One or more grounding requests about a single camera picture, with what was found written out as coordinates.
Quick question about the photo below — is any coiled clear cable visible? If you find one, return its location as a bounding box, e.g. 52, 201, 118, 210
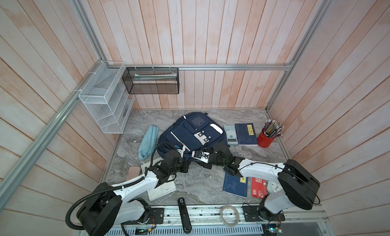
219, 205, 241, 227

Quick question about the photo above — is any blue book yellow label front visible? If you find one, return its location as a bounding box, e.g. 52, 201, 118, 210
222, 173, 248, 198

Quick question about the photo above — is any red pen holder cup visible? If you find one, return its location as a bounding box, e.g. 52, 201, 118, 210
257, 129, 275, 148

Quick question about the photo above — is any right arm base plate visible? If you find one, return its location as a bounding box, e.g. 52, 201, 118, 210
242, 203, 285, 222

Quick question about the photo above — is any navy blue student backpack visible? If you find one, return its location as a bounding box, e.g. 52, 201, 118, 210
157, 112, 228, 161

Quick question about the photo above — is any blue book yellow label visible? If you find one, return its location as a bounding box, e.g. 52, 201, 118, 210
222, 173, 248, 198
235, 123, 258, 146

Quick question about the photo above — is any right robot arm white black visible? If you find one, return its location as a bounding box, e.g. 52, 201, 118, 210
192, 143, 321, 221

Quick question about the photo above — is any light green calculator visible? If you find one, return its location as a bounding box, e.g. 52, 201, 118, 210
224, 125, 239, 145

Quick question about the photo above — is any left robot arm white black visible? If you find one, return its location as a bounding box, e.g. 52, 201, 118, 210
65, 145, 189, 236

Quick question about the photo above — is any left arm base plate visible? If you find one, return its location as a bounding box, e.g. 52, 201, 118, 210
124, 207, 165, 225

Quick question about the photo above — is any white Robinson Crusoe book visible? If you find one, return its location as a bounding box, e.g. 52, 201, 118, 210
141, 157, 176, 201

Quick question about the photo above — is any blue book yellow label back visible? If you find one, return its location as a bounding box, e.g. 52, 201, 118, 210
235, 123, 258, 146

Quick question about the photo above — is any light blue pencil case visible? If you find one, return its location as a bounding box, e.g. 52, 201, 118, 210
138, 125, 159, 161

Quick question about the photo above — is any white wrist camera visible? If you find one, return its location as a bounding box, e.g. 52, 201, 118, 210
175, 145, 187, 158
192, 151, 210, 164

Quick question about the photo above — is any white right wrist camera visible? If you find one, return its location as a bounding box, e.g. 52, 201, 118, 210
192, 151, 210, 164

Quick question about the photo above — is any red booklet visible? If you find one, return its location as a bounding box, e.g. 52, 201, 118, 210
251, 178, 268, 198

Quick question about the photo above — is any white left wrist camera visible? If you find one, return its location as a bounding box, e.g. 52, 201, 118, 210
175, 145, 187, 158

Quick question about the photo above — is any black handheld device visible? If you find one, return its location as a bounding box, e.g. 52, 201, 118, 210
177, 197, 192, 234

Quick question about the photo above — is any aluminium front rail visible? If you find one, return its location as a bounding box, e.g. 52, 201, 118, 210
123, 204, 330, 234

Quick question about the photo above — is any black mesh wall basket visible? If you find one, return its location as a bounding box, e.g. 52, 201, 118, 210
122, 67, 180, 95

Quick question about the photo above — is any white round alarm clock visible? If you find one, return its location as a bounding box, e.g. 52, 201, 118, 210
267, 181, 282, 194

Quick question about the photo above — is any pink phone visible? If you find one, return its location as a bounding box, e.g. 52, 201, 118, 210
126, 166, 142, 181

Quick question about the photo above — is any white wire mesh shelf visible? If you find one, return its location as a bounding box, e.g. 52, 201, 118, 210
79, 61, 135, 134

